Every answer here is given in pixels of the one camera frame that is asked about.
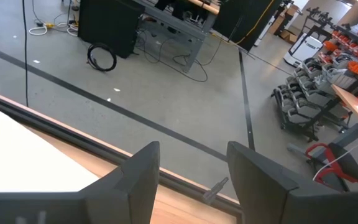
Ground black hanging cable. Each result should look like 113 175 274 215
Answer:
21 0 30 108

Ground white floor cable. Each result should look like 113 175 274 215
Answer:
28 21 80 37

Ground small frame clamp lever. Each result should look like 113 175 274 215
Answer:
201 176 230 203

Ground brown cardboard box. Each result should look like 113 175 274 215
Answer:
267 14 287 35
279 29 298 45

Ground white folded cloth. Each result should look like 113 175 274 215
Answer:
0 111 101 193

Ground grey stacked chairs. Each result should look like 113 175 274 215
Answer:
270 57 352 143

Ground black cabinet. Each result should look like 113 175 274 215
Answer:
77 0 146 59

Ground black equipment rack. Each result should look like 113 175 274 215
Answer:
303 6 337 41

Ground wooden workbench grey legs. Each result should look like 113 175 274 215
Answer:
330 83 358 149

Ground shelf with orange bins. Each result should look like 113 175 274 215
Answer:
317 17 358 94

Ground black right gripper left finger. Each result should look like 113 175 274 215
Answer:
81 141 161 224

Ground long white cable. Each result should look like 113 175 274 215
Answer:
311 136 358 182

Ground white box machine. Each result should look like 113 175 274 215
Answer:
283 32 324 68

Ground black partition panels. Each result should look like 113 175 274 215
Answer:
212 0 283 52

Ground black aluminium table frame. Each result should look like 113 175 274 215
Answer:
0 88 244 224

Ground yellow power cable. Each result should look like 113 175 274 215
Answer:
211 0 275 46

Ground grey metal floor foot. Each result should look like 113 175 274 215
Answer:
287 142 310 156

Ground black coiled cable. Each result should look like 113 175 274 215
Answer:
86 42 118 73

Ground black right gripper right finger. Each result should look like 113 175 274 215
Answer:
226 141 301 224

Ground red and black stool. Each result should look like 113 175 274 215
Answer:
304 142 358 193

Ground grey metal desk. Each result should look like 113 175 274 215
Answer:
132 0 221 74

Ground black floor cables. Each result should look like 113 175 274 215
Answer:
135 29 209 83

